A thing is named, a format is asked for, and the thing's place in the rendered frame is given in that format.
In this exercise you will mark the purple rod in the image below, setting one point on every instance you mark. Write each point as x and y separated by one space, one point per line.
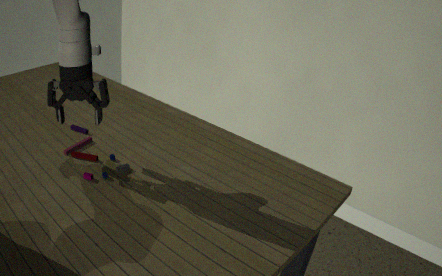
79 129

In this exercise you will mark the short magenta rod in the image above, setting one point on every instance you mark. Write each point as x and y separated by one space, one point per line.
88 176

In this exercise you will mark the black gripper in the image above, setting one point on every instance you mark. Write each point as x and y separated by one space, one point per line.
77 83

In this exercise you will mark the pink rod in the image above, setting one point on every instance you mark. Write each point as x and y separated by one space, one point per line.
77 145

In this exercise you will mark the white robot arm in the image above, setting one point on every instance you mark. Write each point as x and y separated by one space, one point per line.
74 34

